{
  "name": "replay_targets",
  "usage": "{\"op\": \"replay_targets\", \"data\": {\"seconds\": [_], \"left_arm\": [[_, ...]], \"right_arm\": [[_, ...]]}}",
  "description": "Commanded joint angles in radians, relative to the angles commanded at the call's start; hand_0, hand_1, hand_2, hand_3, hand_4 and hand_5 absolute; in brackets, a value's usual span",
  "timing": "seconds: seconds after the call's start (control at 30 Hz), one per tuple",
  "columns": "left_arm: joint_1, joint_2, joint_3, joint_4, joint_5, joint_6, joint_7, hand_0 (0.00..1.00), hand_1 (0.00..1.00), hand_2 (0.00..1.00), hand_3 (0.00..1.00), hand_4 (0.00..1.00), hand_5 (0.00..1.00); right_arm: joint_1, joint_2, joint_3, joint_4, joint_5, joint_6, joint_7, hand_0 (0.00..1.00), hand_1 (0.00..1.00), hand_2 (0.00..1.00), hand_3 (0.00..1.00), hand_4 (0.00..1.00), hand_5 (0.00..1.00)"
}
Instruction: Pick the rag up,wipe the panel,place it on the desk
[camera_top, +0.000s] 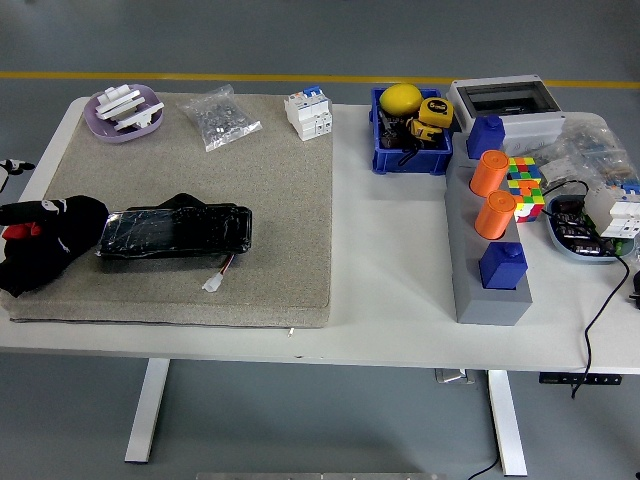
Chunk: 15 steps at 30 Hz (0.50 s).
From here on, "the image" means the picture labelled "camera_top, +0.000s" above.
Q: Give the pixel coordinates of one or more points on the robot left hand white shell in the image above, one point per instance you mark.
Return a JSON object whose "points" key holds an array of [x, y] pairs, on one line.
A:
{"points": [[15, 166]]}

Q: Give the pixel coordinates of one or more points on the black desk control panel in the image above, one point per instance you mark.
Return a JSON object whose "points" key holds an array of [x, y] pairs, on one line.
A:
{"points": [[580, 379]]}

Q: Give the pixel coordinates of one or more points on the purple plastic tray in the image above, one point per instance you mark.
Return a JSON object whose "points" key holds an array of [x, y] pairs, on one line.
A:
{"points": [[102, 131]]}

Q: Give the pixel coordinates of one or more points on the clear bag of screws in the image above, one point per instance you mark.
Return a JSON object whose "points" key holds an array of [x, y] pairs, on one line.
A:
{"points": [[217, 117]]}

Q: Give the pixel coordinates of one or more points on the grey-brown mat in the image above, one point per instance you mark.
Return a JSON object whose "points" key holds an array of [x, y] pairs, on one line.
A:
{"points": [[225, 175]]}

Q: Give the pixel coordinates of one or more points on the white table leg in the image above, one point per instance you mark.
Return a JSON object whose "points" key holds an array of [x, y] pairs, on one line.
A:
{"points": [[147, 410], [507, 425]]}

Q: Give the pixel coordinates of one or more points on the white circuit breaker blue switches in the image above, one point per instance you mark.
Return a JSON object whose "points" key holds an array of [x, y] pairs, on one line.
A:
{"points": [[307, 112]]}

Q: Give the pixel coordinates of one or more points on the yellow lemon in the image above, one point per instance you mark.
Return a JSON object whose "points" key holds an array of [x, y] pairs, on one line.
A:
{"points": [[400, 99]]}

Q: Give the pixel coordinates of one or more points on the blue plastic bin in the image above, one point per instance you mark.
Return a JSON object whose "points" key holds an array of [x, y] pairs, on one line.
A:
{"points": [[415, 162]]}

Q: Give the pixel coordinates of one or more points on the yellow black tool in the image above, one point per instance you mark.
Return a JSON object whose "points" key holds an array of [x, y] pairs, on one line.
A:
{"points": [[424, 131]]}

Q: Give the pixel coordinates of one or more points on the yellow tape measure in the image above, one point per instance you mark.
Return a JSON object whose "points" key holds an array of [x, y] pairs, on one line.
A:
{"points": [[436, 111]]}

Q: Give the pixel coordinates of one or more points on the grey block holder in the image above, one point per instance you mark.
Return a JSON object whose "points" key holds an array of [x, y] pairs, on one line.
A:
{"points": [[470, 280]]}

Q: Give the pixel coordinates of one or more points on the blue block with knob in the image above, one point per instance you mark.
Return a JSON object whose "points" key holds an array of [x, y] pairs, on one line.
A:
{"points": [[502, 267], [485, 137]]}

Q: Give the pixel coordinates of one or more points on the orange cylinder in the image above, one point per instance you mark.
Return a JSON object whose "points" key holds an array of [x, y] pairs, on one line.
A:
{"points": [[489, 175], [495, 216]]}

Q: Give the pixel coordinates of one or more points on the colourful puzzle cube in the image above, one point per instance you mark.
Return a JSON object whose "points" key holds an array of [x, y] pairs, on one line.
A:
{"points": [[529, 192]]}

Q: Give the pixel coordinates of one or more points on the white grey distribution box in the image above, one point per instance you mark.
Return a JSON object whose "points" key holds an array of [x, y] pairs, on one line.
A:
{"points": [[530, 125]]}

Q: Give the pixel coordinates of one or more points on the small bag of white parts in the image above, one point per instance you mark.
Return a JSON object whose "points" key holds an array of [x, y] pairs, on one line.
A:
{"points": [[557, 171]]}

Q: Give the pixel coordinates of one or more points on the light blue tray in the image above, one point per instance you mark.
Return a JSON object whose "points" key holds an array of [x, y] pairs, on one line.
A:
{"points": [[557, 240]]}

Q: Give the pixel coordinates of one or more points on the dark electronic components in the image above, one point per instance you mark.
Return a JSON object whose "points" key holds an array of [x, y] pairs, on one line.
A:
{"points": [[575, 227]]}

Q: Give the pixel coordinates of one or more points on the clear bag of electronic parts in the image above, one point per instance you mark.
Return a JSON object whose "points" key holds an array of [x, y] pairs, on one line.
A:
{"points": [[595, 145]]}

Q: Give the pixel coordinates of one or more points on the white circuit breaker row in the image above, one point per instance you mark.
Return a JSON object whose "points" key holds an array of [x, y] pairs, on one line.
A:
{"points": [[615, 212]]}

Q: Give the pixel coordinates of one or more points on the black plug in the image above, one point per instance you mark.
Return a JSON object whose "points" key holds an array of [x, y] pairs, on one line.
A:
{"points": [[636, 287]]}

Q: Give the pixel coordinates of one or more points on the white plastic bracket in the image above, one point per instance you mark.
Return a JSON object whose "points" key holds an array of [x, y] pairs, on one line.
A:
{"points": [[142, 114], [117, 100]]}

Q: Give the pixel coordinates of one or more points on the silver metal bracket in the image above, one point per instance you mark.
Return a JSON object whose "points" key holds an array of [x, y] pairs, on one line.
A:
{"points": [[454, 376]]}

